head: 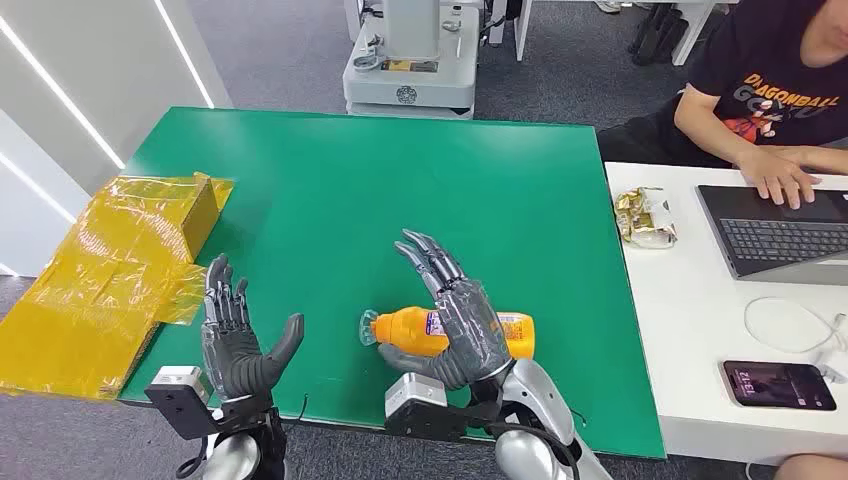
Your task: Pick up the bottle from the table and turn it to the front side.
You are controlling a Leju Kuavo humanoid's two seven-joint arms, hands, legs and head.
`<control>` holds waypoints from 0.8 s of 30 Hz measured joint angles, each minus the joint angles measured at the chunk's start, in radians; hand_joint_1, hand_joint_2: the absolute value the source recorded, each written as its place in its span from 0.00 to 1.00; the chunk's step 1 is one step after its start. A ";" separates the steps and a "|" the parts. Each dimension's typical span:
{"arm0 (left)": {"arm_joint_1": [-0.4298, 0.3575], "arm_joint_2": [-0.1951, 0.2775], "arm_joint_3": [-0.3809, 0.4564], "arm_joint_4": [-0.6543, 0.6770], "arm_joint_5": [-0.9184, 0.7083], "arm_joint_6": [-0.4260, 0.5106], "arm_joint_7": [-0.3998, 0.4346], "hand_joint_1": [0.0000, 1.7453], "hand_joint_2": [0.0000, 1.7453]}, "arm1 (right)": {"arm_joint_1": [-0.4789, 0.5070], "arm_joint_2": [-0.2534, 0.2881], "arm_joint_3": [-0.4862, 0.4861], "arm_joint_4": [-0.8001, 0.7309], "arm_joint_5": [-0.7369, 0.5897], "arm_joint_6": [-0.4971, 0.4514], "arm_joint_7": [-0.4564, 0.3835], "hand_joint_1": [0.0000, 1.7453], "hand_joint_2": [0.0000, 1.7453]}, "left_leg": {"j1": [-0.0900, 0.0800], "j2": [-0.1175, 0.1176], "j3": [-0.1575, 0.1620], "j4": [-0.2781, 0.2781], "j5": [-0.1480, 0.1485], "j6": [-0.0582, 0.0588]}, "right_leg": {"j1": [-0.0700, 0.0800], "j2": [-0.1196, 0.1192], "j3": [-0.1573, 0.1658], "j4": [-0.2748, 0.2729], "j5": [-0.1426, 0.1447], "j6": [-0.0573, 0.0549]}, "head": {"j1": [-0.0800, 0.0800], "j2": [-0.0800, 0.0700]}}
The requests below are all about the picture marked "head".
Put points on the person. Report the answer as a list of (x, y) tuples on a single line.
[(762, 86)]

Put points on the person's right forearm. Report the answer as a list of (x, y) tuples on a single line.
[(709, 136)]

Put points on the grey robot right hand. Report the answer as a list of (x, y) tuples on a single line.
[(470, 331)]

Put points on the black items under table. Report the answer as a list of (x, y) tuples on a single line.
[(656, 36)]

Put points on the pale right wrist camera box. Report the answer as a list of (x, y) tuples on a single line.
[(414, 391)]

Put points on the person's left forearm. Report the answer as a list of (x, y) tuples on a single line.
[(821, 159)]

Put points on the gold and white snack wrapper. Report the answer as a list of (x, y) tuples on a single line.
[(642, 218)]

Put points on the grey laptop with black keyboard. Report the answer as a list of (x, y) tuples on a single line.
[(775, 238)]

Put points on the orange bottle with clear cap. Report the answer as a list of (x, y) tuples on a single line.
[(411, 331)]

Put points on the yellow film-wrapped cardboard box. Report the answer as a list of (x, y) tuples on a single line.
[(99, 278)]

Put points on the person's right hand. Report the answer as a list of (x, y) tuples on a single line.
[(778, 175)]

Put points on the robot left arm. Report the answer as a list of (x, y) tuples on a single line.
[(232, 460)]

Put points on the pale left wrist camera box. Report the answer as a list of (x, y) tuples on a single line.
[(179, 381)]

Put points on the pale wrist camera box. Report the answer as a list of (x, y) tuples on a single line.
[(414, 391), (179, 381)]

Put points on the green table mat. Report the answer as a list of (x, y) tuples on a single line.
[(397, 185)]

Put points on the white grey column robot machine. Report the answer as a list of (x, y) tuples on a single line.
[(411, 86)]

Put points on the white desk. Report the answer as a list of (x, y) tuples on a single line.
[(682, 318)]

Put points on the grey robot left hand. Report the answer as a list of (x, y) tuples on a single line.
[(232, 358)]

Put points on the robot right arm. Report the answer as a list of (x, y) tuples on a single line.
[(536, 397)]

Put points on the white background table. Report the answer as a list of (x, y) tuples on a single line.
[(523, 33)]

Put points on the black smartphone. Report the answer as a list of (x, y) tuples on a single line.
[(775, 384)]

